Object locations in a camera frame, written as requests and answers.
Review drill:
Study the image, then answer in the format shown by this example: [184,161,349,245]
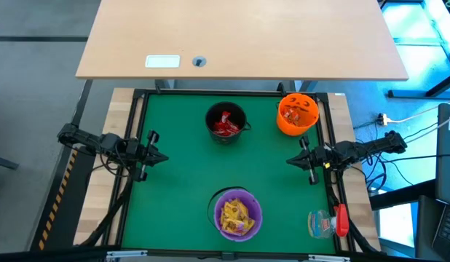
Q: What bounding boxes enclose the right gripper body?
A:
[299,135,333,186]

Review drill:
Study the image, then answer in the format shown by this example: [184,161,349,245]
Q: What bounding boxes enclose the black table frame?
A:
[100,87,355,260]

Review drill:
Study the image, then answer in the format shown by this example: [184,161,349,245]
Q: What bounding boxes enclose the white rectangular desk plate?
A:
[144,54,181,69]

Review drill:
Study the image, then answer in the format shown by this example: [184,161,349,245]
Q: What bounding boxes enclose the light wooden desk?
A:
[74,0,410,82]

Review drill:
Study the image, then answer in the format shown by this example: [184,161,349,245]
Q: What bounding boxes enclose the Windex spray bottle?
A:
[307,202,351,239]

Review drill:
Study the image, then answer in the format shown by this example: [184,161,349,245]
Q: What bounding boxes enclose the open laptop with keyboard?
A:
[414,195,450,262]

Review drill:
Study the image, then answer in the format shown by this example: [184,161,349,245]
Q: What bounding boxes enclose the orange pumpkin bucket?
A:
[275,92,320,138]

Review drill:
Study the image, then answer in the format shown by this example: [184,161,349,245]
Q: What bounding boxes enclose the black floor cable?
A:
[370,154,450,164]

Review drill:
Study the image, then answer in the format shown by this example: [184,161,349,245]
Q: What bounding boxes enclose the black diagonal frame strut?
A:
[77,170,133,248]
[330,188,381,254]

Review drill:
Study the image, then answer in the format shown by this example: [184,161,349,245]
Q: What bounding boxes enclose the green table mat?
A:
[121,93,337,255]

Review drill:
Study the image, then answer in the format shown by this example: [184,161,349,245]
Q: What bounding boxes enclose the yellow candy packet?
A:
[220,199,248,223]
[228,216,256,236]

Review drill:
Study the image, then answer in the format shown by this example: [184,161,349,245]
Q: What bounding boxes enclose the silver mounting bracket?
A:
[106,250,149,261]
[307,254,352,262]

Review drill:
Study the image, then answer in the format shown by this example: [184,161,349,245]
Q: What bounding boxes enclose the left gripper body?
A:
[135,130,160,182]

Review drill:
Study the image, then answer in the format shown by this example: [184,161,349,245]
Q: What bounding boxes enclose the black desk foot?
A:
[387,71,450,99]

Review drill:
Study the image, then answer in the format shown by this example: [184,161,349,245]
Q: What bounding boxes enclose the black plate with hazard stripes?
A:
[30,147,98,252]

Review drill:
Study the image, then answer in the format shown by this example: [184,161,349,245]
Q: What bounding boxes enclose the black cauldron bucket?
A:
[205,100,248,146]

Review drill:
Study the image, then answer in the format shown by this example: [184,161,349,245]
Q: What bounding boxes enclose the purple pumpkin bucket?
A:
[213,188,264,242]

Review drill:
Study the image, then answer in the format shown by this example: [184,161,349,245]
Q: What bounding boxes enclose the grey closed laptop with sticker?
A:
[434,103,450,207]

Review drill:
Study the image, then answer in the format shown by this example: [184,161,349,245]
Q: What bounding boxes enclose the black handle of purple bucket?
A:
[207,186,248,229]

